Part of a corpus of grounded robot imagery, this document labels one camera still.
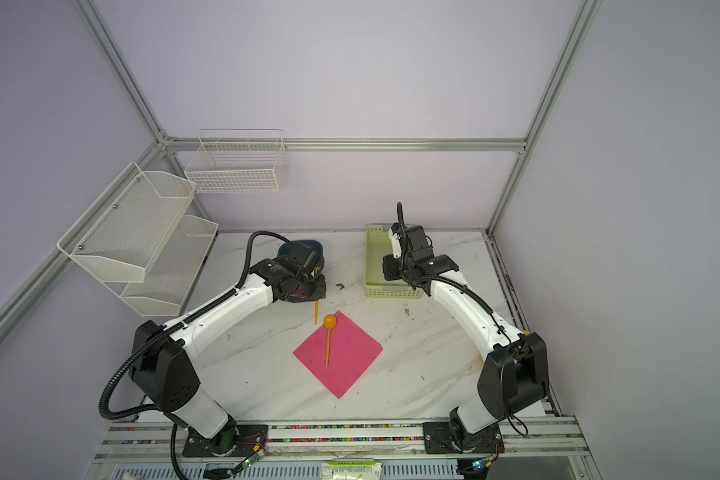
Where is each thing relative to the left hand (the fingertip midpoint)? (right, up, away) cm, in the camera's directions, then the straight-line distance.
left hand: (318, 292), depth 84 cm
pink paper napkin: (+9, -19, +7) cm, 22 cm away
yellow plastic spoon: (+2, -11, +10) cm, 15 cm away
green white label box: (+11, -38, -18) cm, 44 cm away
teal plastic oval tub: (-16, +13, +24) cm, 32 cm away
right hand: (+19, +9, 0) cm, 21 cm away
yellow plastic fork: (0, -6, -2) cm, 6 cm away
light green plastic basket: (+18, +15, +34) cm, 41 cm away
